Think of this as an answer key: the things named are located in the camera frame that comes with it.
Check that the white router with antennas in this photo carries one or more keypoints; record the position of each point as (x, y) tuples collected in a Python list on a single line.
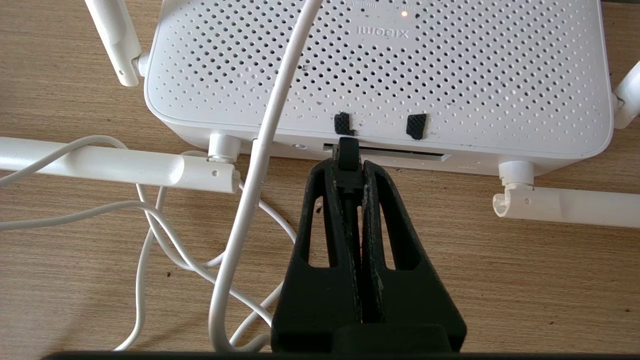
[(450, 65)]

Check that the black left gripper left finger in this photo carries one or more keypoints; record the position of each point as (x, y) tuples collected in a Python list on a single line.
[(310, 300)]

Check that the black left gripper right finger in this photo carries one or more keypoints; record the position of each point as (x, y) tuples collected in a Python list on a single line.
[(415, 300)]

